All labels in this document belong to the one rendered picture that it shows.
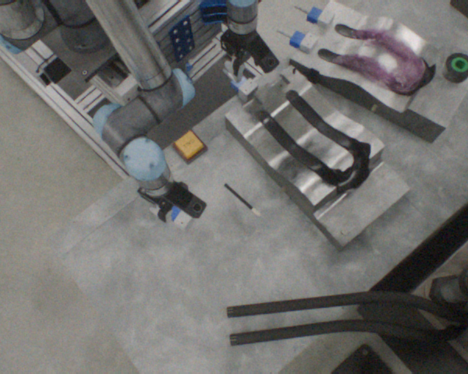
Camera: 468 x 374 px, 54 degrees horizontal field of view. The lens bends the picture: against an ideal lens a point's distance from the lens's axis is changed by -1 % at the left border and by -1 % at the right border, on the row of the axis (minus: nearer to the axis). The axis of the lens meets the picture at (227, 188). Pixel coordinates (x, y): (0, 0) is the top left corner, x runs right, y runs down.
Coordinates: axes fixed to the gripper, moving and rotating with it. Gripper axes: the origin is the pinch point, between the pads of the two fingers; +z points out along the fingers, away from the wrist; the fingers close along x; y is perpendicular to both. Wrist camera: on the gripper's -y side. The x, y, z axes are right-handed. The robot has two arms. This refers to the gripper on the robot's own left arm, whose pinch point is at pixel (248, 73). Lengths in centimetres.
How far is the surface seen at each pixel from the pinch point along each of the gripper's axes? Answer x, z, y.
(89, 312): 93, 94, 8
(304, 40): -22.5, 4.4, -2.1
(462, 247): -8, 15, -77
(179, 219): 43.1, 8.4, -15.4
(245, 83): -0.2, 7.5, 1.6
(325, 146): 1.2, 2.2, -30.9
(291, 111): -1.6, 4.5, -15.8
